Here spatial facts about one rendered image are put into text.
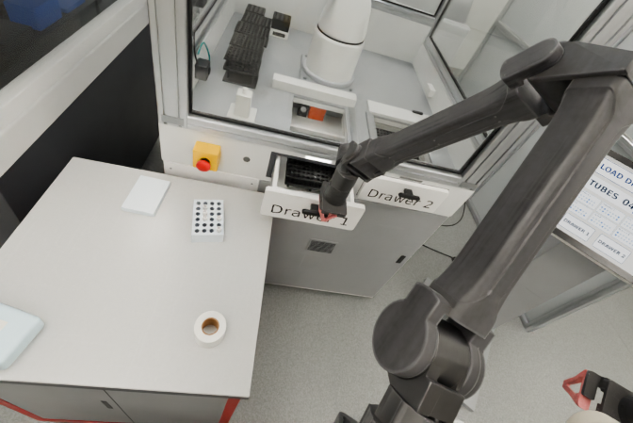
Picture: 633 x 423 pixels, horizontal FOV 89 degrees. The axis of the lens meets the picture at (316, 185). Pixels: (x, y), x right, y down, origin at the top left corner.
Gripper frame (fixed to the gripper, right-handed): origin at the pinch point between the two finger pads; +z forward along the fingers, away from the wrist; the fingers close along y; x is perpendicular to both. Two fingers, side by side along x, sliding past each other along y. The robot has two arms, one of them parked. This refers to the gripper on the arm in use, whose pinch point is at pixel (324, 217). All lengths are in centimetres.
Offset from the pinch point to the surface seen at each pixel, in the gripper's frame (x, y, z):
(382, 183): -19.3, 17.1, -1.4
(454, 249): -120, 64, 90
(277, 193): 14.2, 3.0, -2.6
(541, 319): -152, 16, 75
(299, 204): 7.4, 2.9, 0.3
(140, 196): 51, 5, 12
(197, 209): 35.2, 2.9, 11.4
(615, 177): -86, 17, -26
